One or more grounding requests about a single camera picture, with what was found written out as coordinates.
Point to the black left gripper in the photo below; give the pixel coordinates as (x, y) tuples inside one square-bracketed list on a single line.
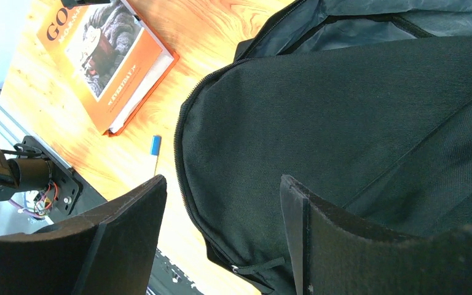
[(77, 3)]

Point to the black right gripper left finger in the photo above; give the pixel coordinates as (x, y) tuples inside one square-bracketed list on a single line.
[(109, 249)]

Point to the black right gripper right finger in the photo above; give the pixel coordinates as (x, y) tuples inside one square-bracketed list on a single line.
[(335, 252)]

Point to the orange cover book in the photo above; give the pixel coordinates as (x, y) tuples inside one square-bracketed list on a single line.
[(111, 58)]

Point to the black student backpack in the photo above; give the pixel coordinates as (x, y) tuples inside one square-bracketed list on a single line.
[(366, 103)]

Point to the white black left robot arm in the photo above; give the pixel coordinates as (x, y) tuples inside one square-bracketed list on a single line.
[(32, 165)]

